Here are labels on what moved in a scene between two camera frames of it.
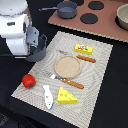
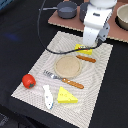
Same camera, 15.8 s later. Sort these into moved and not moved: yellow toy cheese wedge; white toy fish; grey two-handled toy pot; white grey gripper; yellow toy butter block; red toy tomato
Moved: white grey gripper; grey two-handled toy pot
Not moved: yellow toy butter block; yellow toy cheese wedge; red toy tomato; white toy fish
